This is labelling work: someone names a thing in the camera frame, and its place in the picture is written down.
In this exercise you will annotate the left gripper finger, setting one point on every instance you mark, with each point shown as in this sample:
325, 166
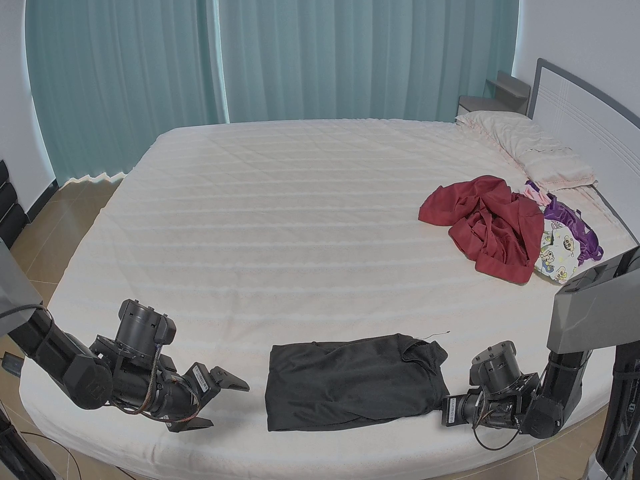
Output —
227, 380
190, 424

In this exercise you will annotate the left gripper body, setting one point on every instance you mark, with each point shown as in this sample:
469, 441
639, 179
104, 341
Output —
180, 390

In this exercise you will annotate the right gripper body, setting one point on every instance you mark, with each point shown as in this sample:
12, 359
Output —
460, 409

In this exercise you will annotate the black T-shirt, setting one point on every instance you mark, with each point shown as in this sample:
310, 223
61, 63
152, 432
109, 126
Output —
350, 383

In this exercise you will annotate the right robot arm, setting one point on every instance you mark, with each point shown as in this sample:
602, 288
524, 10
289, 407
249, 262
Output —
565, 318

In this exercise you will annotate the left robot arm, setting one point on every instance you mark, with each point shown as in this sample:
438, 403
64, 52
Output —
75, 368

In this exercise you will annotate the bed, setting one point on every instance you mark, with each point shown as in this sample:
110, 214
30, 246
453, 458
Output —
280, 218

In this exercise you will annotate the white printed garment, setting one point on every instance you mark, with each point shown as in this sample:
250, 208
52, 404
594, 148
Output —
555, 258

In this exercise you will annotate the dark red garment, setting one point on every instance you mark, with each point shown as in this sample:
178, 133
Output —
490, 228

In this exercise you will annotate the purple garment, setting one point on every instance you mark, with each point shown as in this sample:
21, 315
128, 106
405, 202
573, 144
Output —
570, 223

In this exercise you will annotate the pink garment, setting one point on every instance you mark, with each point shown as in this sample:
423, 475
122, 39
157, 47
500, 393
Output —
537, 194

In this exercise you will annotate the black chest of drawers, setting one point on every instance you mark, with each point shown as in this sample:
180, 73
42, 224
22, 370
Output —
10, 203

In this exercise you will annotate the cream pillow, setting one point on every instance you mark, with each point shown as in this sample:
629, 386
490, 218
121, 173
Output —
560, 168
500, 133

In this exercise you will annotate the grey bedside table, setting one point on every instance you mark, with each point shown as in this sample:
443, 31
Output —
492, 99

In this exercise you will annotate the blue-green curtain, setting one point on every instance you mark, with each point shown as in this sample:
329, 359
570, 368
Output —
125, 68
360, 43

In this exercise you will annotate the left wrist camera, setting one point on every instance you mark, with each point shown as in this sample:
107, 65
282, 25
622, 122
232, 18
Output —
164, 330

